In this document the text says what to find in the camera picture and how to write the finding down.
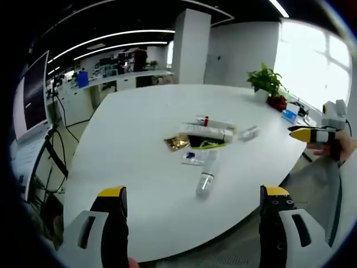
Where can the black green storage pouch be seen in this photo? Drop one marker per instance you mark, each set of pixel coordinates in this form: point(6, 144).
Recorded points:
point(206, 142)

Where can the long white skincare box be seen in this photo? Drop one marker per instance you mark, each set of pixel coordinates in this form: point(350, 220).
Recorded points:
point(206, 131)

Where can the large monitor screen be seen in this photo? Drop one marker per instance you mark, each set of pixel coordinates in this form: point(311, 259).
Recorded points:
point(33, 95)

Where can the gold foil skincare packet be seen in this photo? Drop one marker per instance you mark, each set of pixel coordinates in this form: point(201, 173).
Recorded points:
point(177, 143)

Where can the green potted plant white pot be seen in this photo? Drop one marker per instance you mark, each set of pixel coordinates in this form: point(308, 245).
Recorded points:
point(266, 81)

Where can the black tripod stand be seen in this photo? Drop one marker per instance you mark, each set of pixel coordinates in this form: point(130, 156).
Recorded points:
point(53, 150)

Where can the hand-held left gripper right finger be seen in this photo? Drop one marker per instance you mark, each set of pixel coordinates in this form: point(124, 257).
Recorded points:
point(274, 223)

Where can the red potted plant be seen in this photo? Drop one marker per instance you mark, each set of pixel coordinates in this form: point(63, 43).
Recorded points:
point(277, 102)

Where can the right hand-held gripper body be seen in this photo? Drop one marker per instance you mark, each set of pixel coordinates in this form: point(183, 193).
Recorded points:
point(333, 115)

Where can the person's right hand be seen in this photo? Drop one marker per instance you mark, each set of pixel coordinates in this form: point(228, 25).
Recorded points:
point(344, 148)

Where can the clear skincare jar box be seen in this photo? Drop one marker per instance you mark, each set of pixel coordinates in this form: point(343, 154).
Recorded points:
point(249, 133)

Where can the red capped skincare bottle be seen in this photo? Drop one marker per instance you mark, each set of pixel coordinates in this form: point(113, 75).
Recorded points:
point(206, 120)

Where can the small black desk gadget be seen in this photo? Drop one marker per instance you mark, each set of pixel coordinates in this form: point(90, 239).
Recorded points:
point(302, 111)

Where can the blue tissue box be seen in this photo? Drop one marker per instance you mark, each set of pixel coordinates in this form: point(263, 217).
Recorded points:
point(289, 115)

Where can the white background counter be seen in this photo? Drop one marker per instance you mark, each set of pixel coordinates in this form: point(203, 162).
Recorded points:
point(111, 81)

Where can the person's left hand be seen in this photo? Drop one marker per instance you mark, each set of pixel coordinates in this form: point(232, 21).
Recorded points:
point(133, 263)

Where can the clear blue skincare sachet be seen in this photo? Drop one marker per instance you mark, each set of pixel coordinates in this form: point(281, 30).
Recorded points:
point(192, 157)

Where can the clear plastic skincare bottle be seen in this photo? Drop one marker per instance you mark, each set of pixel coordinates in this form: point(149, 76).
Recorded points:
point(207, 176)

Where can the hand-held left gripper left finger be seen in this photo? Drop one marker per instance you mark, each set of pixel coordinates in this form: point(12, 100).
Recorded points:
point(111, 223)

